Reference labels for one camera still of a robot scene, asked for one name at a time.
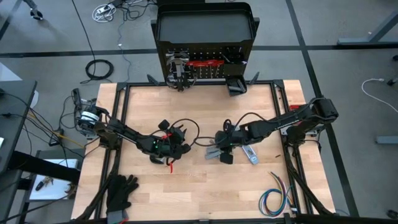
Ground black left wrist camera cable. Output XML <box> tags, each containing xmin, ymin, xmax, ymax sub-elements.
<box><xmin>169</xmin><ymin>118</ymin><xmax>201</xmax><ymax>147</ymax></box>

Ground long black floor cable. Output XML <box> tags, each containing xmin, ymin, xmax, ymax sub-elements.
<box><xmin>71</xmin><ymin>0</ymin><xmax>96</xmax><ymax>62</ymax></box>

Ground black pegboard box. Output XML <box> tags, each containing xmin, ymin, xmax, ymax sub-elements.
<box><xmin>225</xmin><ymin>46</ymin><xmax>247</xmax><ymax>65</ymax></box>

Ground coiled black floor cable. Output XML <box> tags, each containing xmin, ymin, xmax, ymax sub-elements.
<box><xmin>80</xmin><ymin>58</ymin><xmax>115</xmax><ymax>85</ymax></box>

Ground dark grey desk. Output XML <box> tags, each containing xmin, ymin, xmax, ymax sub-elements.
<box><xmin>0</xmin><ymin>80</ymin><xmax>39</xmax><ymax>175</ymax></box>

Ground black desk crossbar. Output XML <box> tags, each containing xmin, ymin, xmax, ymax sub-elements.
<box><xmin>8</xmin><ymin>150</ymin><xmax>82</xmax><ymax>185</ymax></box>

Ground grey table leg foot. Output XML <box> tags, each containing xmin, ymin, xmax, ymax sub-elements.
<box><xmin>337</xmin><ymin>8</ymin><xmax>398</xmax><ymax>47</ymax></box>

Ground bunch of keys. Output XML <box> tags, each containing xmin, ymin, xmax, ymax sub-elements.
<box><xmin>35</xmin><ymin>175</ymin><xmax>54</xmax><ymax>192</ymax></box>

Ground black work glove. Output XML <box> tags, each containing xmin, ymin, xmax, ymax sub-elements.
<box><xmin>106</xmin><ymin>174</ymin><xmax>140</xmax><ymax>215</ymax></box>

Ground multicoloured coiled wire bundle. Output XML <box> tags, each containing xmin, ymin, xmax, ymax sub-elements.
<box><xmin>258</xmin><ymin>172</ymin><xmax>299</xmax><ymax>218</ymax></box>

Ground thin blue floor cable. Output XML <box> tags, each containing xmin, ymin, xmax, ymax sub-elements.
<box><xmin>116</xmin><ymin>18</ymin><xmax>133</xmax><ymax>82</ymax></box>

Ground grey floor foot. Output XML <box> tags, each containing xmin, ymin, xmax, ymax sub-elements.
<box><xmin>374</xmin><ymin>135</ymin><xmax>398</xmax><ymax>145</ymax></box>

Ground black plastic pegboard bin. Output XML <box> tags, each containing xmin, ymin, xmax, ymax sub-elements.
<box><xmin>226</xmin><ymin>77</ymin><xmax>249</xmax><ymax>97</ymax></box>

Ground white power strip with cable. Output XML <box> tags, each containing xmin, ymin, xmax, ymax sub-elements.
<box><xmin>91</xmin><ymin>3</ymin><xmax>118</xmax><ymax>24</ymax></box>

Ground white paper sheet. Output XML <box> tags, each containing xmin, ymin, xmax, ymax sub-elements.
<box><xmin>29</xmin><ymin>158</ymin><xmax>80</xmax><ymax>202</ymax></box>

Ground black pegboard tool stand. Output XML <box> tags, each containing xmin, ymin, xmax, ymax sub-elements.
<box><xmin>151</xmin><ymin>2</ymin><xmax>261</xmax><ymax>84</ymax></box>

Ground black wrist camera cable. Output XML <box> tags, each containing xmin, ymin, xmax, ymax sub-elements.
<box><xmin>194</xmin><ymin>111</ymin><xmax>266</xmax><ymax>147</ymax></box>
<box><xmin>169</xmin><ymin>118</ymin><xmax>201</xmax><ymax>147</ymax></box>

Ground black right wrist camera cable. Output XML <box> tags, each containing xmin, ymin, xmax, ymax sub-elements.
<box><xmin>194</xmin><ymin>111</ymin><xmax>266</xmax><ymax>147</ymax></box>

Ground yellow cable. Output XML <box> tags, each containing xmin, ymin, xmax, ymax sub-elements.
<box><xmin>29</xmin><ymin>113</ymin><xmax>86</xmax><ymax>149</ymax></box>

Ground black office chair base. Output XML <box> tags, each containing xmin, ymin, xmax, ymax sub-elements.
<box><xmin>22</xmin><ymin>0</ymin><xmax>44</xmax><ymax>21</ymax></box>

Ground white floor cable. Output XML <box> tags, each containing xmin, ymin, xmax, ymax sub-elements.
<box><xmin>361</xmin><ymin>78</ymin><xmax>398</xmax><ymax>114</ymax></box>

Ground tangled black floor cables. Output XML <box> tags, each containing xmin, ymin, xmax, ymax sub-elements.
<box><xmin>107</xmin><ymin>0</ymin><xmax>158</xmax><ymax>22</ymax></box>

